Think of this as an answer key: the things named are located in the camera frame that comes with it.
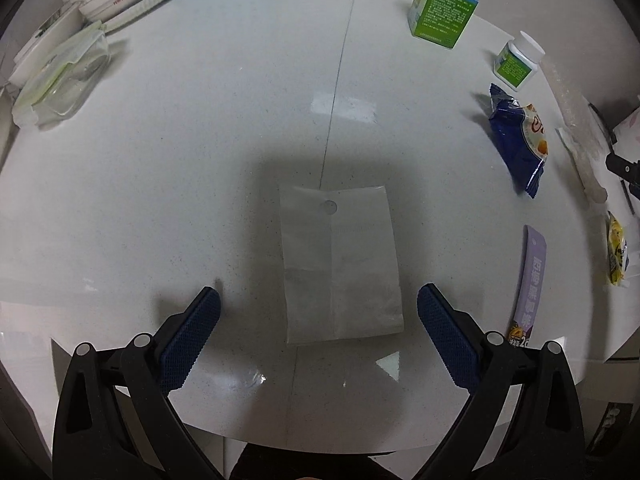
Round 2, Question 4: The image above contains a green and white carton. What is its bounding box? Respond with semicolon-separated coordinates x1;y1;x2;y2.
407;0;480;50

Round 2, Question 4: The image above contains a yellow wrapper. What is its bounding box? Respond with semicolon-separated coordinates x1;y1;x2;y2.
606;211;630;287

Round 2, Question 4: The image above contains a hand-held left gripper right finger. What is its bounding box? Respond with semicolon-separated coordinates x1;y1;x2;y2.
416;282;586;480

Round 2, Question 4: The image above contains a large white bowl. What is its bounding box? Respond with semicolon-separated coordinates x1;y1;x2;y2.
9;7;83;87

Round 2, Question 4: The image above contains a white green-label pill bottle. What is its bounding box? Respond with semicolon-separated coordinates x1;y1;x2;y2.
494;31;546;92

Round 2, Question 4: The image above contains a purple wrapper strip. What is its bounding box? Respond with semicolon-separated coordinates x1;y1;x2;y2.
505;225;548;351

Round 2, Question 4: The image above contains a black power cord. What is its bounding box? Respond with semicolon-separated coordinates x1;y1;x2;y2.
588;103;619;145

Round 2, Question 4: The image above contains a glass container with green lid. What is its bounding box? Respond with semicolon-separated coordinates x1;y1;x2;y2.
11;21;111;128

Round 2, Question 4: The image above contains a blue snack packet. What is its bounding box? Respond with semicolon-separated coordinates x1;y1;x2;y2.
487;82;551;200

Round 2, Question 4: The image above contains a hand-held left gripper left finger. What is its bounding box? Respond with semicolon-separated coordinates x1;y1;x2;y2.
52;286;223;480

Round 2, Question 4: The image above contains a bubble wrap roll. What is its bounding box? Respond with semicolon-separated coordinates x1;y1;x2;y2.
540;55;609;204

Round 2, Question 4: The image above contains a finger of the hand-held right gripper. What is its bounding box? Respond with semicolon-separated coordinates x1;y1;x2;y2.
605;152;640;184

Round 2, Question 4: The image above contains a white paper bag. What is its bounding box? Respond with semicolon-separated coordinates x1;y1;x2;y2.
279;185;405;346

